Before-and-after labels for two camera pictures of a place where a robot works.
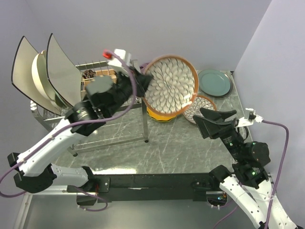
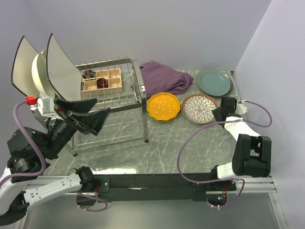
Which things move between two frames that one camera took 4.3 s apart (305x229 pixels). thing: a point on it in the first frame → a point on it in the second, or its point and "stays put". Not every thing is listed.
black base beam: x=193 y=186 stays put
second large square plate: x=64 y=74 stays put
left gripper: x=143 y=82 → x=88 y=121
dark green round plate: x=214 y=83 stays put
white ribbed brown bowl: x=174 y=86 → x=197 y=109
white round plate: x=39 y=74 stays put
